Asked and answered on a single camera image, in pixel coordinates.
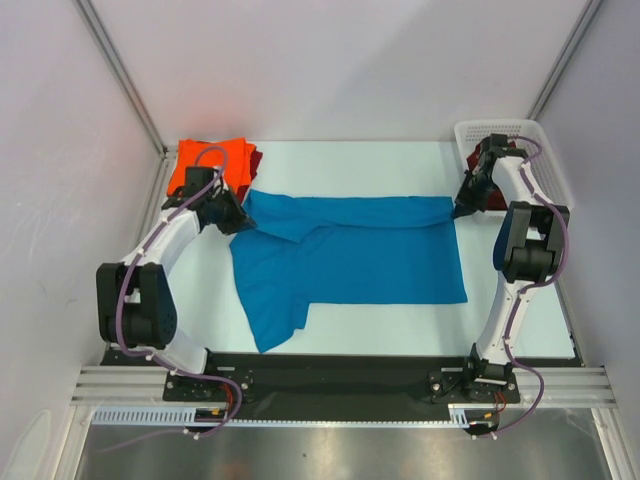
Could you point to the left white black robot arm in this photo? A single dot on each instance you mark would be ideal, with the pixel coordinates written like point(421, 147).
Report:
point(135, 306)

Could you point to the right aluminium frame post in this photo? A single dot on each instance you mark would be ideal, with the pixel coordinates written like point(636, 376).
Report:
point(585, 21)

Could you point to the left aluminium frame post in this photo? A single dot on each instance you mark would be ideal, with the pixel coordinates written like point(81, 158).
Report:
point(113, 59)

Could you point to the crumpled dark red t shirt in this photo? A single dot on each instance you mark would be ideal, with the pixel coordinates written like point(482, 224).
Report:
point(496, 200)

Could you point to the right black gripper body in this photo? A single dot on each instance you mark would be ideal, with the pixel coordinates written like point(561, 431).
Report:
point(470, 195)

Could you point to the white plastic basket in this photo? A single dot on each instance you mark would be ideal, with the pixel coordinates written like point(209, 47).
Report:
point(545, 169)

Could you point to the folded orange t shirt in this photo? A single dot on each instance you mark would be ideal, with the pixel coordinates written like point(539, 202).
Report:
point(208, 154)

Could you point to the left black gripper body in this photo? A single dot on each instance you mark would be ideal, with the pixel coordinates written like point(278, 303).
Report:
point(225, 212)

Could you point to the white slotted cable duct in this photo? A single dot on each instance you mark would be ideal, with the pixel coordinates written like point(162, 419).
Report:
point(194, 418)

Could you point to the aluminium frame post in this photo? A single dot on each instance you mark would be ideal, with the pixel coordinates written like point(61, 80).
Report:
point(113, 59)
point(585, 21)

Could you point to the aluminium front rail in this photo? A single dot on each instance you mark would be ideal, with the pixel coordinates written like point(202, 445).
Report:
point(154, 386)

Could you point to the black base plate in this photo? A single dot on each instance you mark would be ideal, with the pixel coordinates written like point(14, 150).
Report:
point(289, 386)

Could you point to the folded dark red t shirt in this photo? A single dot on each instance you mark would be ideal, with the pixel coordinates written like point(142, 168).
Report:
point(253, 159)

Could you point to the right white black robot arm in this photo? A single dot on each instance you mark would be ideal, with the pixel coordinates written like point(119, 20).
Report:
point(528, 254)

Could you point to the blue t shirt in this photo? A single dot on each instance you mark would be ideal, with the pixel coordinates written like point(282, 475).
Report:
point(306, 250)

